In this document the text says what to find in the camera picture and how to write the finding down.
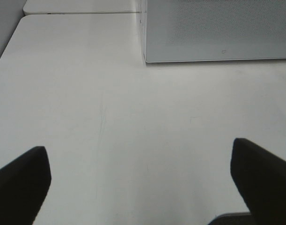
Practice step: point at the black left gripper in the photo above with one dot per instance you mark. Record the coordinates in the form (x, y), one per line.
(260, 178)

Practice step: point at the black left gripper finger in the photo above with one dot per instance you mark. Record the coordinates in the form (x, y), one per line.
(24, 184)

